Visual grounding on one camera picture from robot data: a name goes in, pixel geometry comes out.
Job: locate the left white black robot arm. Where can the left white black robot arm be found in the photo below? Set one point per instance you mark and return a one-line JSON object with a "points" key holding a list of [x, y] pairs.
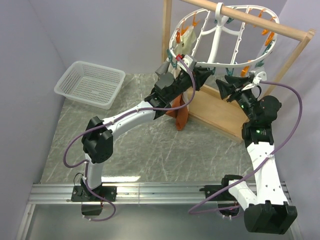
{"points": [[98, 141]]}

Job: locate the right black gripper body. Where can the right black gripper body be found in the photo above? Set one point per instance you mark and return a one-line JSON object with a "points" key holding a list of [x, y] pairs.
{"points": [[246, 99]]}

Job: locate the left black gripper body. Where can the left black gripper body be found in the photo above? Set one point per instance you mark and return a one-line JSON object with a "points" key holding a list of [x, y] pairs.
{"points": [[184, 83]]}

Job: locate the orange underwear with beige waistband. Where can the orange underwear with beige waistband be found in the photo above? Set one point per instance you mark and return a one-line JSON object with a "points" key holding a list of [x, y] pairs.
{"points": [[181, 115]]}

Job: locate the grey underwear with white waistband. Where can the grey underwear with white waistband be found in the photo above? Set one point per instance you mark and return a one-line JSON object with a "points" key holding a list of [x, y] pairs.
{"points": [[166, 67]]}

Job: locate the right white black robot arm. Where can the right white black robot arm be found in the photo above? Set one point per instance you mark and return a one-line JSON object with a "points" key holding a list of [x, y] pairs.
{"points": [[267, 210]]}

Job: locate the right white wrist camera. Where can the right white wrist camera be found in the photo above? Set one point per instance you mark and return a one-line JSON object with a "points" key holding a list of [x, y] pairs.
{"points": [[258, 76]]}

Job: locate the aluminium mounting rail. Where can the aluminium mounting rail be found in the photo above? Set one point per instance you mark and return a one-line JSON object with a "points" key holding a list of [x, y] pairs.
{"points": [[187, 193]]}

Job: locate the pale yellow hanging underwear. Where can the pale yellow hanging underwear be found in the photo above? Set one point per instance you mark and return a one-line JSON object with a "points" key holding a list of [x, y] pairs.
{"points": [[183, 44]]}

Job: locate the white oval clip hanger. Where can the white oval clip hanger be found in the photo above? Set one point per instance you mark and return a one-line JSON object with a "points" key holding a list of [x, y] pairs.
{"points": [[223, 42]]}

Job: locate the white plastic perforated basket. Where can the white plastic perforated basket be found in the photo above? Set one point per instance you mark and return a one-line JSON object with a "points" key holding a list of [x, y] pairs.
{"points": [[92, 84]]}

